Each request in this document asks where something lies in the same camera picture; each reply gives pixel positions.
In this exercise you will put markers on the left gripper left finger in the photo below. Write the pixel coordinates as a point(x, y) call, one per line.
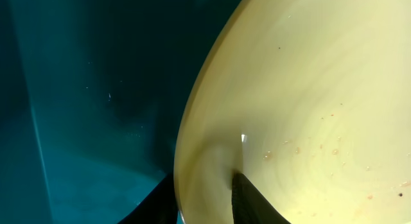
point(159, 206)

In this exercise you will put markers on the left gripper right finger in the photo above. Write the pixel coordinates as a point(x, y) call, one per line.
point(249, 206)

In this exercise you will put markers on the yellow-green plate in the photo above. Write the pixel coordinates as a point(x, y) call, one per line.
point(310, 100)

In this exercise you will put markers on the blue plastic tray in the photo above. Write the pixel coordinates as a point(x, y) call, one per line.
point(92, 94)

